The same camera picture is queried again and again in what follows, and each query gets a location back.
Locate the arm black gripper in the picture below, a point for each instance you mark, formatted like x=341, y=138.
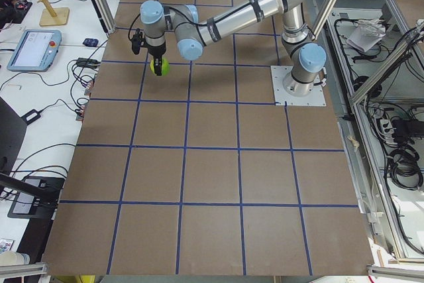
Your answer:
x=156, y=52

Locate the green apple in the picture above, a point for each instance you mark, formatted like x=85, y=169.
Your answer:
x=159, y=67

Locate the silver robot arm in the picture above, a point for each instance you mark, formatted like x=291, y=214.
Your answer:
x=193, y=36

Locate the small blue device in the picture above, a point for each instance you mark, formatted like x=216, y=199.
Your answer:
x=90, y=42

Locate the wooden stand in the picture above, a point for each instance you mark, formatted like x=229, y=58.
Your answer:
x=53, y=16

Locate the near blue teach pendant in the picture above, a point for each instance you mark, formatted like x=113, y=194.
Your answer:
x=35, y=51

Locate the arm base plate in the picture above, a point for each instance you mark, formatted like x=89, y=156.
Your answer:
x=288, y=92

